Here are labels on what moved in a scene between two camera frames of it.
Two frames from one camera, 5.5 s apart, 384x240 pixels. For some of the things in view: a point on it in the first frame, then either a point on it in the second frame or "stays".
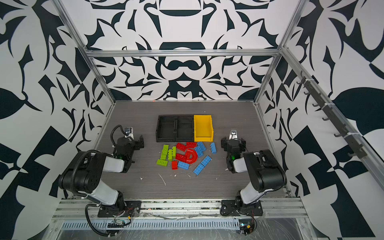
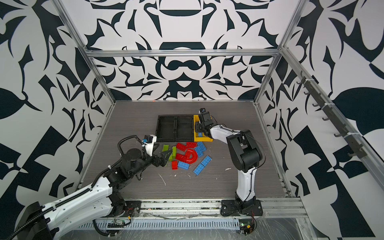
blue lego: [183, 165] stays
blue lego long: [198, 169] stays
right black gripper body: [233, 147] → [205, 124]
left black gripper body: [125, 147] → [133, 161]
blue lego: [198, 151] stays
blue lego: [206, 160] stays
